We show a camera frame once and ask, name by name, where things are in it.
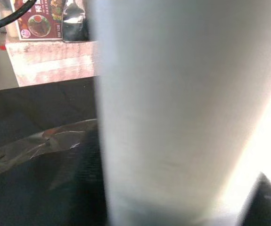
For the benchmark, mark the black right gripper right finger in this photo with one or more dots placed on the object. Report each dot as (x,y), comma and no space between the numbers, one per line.
(265,207)

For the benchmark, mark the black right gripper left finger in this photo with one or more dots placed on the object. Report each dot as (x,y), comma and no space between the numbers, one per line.
(92,176)

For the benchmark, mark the white plastic table leg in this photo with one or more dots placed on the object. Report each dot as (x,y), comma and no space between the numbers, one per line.
(184,94)

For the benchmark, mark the pale low box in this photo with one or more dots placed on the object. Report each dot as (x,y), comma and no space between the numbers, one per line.
(55,63)

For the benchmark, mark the dark bag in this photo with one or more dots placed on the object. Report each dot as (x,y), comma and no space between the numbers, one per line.
(75,28)

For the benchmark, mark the red printed box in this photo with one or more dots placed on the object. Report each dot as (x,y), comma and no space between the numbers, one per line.
(38,26)

